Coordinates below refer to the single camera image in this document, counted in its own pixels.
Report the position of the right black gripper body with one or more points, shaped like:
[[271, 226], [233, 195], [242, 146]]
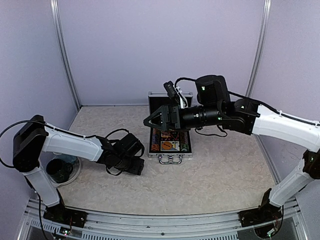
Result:
[[175, 110]]

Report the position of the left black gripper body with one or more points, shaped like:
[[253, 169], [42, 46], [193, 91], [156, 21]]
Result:
[[135, 169]]

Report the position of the red triangular dealer button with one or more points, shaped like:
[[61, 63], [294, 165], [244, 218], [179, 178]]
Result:
[[170, 136]]

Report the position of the orange big blind button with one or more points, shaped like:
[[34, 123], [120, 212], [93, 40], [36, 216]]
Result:
[[166, 146]]

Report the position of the aluminium poker case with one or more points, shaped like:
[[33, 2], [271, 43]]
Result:
[[155, 100]]

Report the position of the blue playing card deck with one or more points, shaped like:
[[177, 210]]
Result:
[[175, 147]]

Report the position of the green poker chip stack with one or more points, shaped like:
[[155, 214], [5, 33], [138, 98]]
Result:
[[185, 147]]

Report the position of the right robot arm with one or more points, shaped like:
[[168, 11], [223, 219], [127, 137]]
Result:
[[247, 116]]

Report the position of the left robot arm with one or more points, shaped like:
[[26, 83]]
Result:
[[37, 136]]

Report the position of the left chip row in case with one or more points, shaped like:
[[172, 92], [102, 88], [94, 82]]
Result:
[[155, 140]]

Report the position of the black mug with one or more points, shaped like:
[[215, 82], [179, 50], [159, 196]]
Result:
[[59, 170]]

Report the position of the clear round tray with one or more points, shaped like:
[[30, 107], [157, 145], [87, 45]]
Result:
[[75, 173]]

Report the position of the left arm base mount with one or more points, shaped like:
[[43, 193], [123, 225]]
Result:
[[66, 216]]

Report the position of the right rear aluminium post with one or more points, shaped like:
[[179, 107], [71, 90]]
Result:
[[259, 48]]

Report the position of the aluminium post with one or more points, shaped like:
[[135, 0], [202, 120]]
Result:
[[54, 5], [259, 48]]

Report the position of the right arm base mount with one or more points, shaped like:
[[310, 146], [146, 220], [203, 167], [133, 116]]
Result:
[[265, 212]]

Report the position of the left rear aluminium post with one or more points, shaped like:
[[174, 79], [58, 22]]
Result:
[[54, 5]]

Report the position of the front aluminium frame rail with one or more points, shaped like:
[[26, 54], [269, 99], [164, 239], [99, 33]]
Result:
[[101, 225]]

